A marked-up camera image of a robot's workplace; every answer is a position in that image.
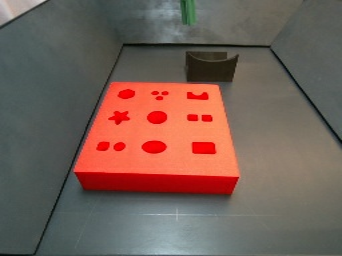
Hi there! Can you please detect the black curved plastic holder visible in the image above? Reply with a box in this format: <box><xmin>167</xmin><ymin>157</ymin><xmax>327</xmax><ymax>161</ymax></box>
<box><xmin>186</xmin><ymin>51</ymin><xmax>239</xmax><ymax>82</ymax></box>

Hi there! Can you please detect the red foam shape board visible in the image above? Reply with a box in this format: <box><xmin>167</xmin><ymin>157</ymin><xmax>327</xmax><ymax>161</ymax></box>
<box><xmin>73</xmin><ymin>82</ymin><xmax>239</xmax><ymax>194</ymax></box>

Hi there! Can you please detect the green three prong peg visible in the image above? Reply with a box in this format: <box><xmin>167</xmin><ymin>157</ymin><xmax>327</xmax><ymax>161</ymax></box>
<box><xmin>180</xmin><ymin>0</ymin><xmax>196</xmax><ymax>25</ymax></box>

